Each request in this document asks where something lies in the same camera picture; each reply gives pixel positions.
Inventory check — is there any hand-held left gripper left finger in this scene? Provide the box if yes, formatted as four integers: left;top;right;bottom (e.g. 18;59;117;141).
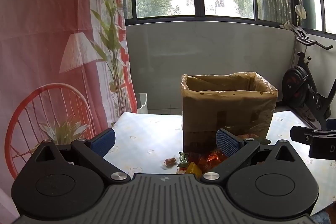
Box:
26;128;131;184

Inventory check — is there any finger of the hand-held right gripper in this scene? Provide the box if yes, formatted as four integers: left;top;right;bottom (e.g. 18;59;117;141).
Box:
290;126;336;146

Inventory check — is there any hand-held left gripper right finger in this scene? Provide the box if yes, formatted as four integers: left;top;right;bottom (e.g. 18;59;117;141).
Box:
201;128;302;184

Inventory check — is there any orange snack wrapper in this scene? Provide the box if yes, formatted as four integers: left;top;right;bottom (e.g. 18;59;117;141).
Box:
197;148;229;174

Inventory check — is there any brown cardboard box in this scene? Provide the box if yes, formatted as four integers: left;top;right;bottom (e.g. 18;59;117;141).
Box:
181;72;279;152

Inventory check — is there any yellow orange snack packet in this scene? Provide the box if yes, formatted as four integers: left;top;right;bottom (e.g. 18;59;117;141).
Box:
185;162;202;178

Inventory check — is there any small green snack packet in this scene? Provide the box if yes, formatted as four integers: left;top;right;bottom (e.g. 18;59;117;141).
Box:
178;152;190;167

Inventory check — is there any black exercise bike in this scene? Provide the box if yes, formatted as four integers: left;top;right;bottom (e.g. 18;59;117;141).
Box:
282;27;336;130

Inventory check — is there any white plastic bin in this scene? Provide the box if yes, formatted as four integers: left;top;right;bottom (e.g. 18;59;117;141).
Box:
136;93;149;114

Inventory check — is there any clear wrapped brown candy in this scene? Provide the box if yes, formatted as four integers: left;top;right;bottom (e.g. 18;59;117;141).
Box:
162;157;177;168

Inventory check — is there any beige rag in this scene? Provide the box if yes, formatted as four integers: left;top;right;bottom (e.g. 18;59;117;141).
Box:
280;21;298;30

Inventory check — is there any white plastic bag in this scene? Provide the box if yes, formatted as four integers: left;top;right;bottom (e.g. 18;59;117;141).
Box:
294;4;307;20

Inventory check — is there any red printed curtain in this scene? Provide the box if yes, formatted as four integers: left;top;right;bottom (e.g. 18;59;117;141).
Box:
0;0;138;224

